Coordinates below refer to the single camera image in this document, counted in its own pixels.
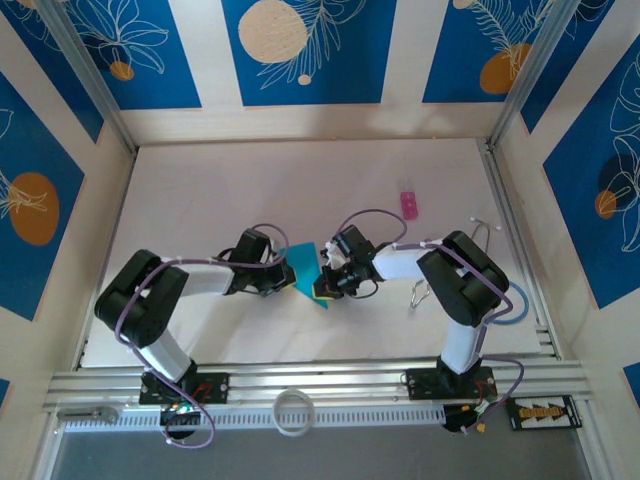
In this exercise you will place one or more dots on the blue square paper sheet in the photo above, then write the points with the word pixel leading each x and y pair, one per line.
pixel 306 265

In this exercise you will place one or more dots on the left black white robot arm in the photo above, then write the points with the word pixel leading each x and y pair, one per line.
pixel 140 300

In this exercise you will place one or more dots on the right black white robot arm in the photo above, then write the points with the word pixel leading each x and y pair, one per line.
pixel 465 280

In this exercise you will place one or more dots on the pink plastic bottle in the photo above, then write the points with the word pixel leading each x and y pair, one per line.
pixel 409 205

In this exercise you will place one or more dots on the black wiring connector cluster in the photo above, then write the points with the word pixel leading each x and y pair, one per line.
pixel 457 420
pixel 180 415

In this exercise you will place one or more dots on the black yellow connector board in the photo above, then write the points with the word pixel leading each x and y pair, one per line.
pixel 545 412

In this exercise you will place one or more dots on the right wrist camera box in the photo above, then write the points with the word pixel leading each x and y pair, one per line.
pixel 334 255

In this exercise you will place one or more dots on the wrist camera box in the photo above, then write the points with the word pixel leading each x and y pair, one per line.
pixel 334 255
pixel 277 252

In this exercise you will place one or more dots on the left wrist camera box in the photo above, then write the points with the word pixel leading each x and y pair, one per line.
pixel 277 252

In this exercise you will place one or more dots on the aluminium mounting rail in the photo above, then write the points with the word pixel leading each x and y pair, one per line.
pixel 325 380

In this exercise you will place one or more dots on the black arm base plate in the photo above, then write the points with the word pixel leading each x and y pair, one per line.
pixel 215 387
pixel 422 385

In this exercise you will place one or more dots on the aluminium side rail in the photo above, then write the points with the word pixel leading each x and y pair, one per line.
pixel 546 345

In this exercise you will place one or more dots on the metal latch bracket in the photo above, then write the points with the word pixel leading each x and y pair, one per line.
pixel 102 413

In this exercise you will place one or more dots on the aluminium frame post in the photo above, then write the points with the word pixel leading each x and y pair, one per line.
pixel 92 75
pixel 529 75

